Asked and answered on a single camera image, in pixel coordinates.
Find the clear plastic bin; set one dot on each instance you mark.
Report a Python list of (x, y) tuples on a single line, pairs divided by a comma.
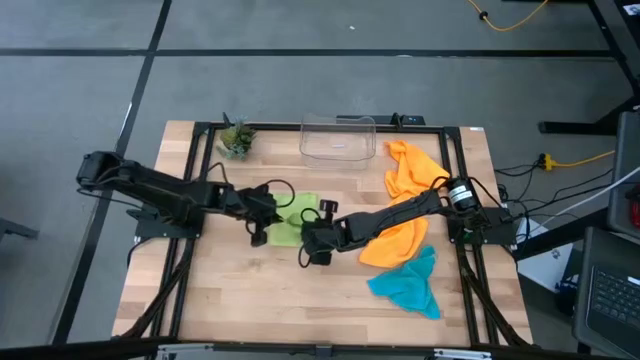
[(337, 147)]

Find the grey equipment case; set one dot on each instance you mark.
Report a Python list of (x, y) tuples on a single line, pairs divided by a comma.
[(625, 150)]

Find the black desk frame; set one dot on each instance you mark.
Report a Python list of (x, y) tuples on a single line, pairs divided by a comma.
[(575, 127)]

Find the green microfiber towel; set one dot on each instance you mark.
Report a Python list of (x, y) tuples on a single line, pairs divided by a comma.
[(305, 202)]

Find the black power box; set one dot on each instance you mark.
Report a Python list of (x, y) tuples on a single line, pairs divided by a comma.
[(410, 120)]

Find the grey furniture leg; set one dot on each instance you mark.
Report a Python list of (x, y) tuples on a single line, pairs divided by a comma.
[(15, 229)]

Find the white printed box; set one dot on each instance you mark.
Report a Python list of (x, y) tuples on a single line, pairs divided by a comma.
[(545, 260)]

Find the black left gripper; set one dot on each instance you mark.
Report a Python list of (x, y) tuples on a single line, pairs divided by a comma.
[(257, 207)]

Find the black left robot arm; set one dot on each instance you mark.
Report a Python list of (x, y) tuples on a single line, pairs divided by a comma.
[(160, 187)]

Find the dark grey laptop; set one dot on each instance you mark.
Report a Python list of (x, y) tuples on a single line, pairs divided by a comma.
[(615, 300)]

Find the small potted succulent plant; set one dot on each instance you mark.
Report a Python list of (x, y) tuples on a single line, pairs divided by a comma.
[(236, 140)]

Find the teal microfiber towel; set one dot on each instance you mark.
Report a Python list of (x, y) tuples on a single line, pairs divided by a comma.
[(407, 287)]

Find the silver metal bracket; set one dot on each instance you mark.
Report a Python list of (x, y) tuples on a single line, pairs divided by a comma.
[(185, 350), (462, 354)]

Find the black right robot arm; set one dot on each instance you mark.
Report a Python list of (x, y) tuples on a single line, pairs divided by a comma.
[(400, 210)]

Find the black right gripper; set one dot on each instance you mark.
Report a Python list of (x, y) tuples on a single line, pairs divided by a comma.
[(325, 235)]

